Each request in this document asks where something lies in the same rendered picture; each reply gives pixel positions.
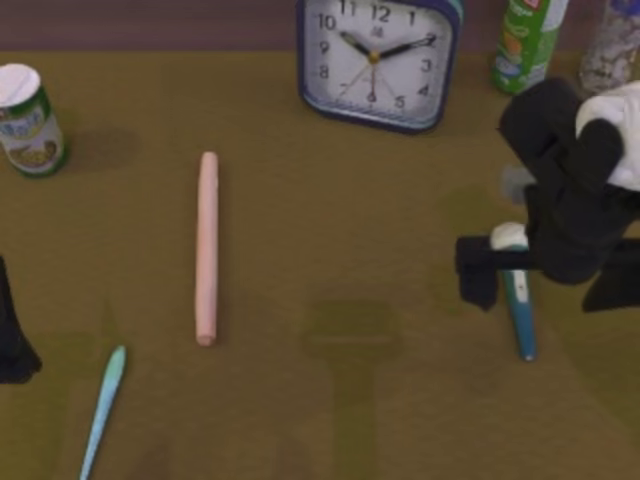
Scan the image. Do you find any green white drink can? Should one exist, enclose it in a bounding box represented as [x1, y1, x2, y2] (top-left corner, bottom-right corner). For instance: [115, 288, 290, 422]
[0, 63, 67, 179]

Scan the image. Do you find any green chip canister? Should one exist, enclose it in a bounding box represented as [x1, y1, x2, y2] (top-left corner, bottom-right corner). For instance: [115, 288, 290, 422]
[489, 0, 570, 96]

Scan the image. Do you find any pink round stick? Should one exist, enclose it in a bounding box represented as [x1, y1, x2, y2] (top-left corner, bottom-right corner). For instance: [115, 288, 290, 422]
[195, 151, 220, 347]

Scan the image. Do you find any clear plastic bottle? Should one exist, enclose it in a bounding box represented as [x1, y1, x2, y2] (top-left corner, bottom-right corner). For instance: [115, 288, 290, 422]
[578, 0, 640, 95]

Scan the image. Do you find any blue square alarm clock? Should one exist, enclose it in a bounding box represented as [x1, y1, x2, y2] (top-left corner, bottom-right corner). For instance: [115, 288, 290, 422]
[294, 0, 465, 135]

